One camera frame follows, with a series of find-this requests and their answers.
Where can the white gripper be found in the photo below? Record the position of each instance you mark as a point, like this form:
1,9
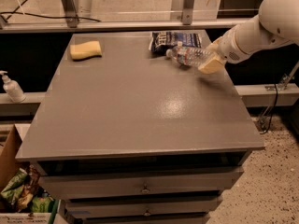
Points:
226,51

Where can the clear plastic water bottle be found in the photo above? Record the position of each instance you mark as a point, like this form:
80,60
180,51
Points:
188,56

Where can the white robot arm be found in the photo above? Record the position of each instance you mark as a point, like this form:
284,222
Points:
276,25

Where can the blue chip bag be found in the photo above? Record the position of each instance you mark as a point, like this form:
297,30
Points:
160,42

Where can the white pump dispenser bottle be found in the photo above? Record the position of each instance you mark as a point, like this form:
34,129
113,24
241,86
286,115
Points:
12,88

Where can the grey drawer cabinet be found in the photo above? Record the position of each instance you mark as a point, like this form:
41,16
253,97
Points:
111,124

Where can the yellow sponge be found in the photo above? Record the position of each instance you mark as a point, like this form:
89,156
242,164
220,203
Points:
85,50

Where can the top drawer knob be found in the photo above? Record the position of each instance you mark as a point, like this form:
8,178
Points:
145,190

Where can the drawer knob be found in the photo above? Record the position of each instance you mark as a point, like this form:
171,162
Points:
147,213
145,190

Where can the lower drawer knob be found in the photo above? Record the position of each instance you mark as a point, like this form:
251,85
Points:
147,213

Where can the cardboard box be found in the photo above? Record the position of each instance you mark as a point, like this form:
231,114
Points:
10,142

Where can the green snack bags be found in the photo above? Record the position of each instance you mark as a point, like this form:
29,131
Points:
24,194

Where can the metal frame rail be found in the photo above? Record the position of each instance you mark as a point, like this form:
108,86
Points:
79,16

